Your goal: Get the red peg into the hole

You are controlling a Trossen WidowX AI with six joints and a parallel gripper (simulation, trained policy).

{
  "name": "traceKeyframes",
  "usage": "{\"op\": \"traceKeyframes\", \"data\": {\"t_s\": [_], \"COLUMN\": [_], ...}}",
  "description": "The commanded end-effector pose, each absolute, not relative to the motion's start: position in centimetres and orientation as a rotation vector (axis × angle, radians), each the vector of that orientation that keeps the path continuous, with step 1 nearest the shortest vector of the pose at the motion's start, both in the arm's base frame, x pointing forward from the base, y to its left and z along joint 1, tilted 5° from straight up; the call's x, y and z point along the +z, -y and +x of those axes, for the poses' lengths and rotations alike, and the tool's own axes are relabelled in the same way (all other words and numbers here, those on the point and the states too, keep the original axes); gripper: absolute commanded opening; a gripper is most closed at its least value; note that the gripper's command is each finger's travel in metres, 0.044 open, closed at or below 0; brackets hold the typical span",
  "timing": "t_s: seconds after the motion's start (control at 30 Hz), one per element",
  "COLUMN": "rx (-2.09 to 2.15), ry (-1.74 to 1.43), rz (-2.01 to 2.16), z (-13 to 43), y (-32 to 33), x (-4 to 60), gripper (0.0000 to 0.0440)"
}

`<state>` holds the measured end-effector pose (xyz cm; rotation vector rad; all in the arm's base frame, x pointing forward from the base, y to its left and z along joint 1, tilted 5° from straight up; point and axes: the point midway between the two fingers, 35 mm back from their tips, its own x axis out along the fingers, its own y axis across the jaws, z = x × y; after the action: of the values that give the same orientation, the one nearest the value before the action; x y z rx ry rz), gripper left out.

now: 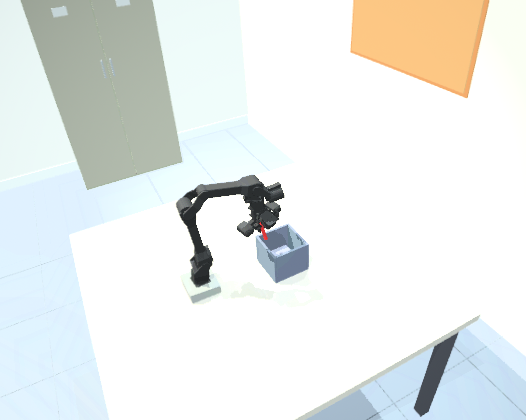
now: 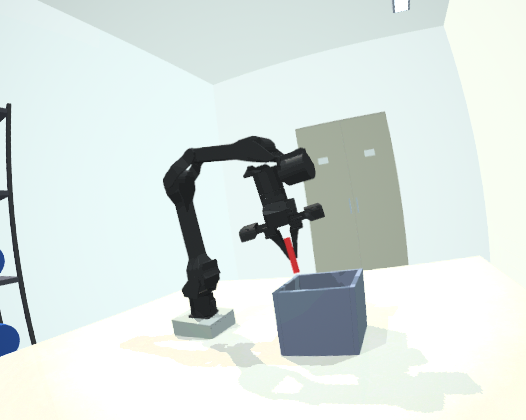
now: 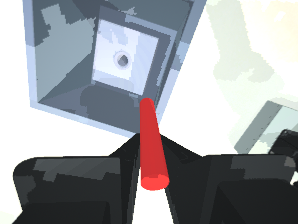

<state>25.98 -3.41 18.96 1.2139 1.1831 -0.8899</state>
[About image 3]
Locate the red peg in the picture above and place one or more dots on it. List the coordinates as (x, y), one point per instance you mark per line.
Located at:
(153, 169)

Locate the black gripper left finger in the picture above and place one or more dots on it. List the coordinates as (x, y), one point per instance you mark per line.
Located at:
(112, 178)

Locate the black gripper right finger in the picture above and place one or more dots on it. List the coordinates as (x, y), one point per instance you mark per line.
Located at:
(193, 179)

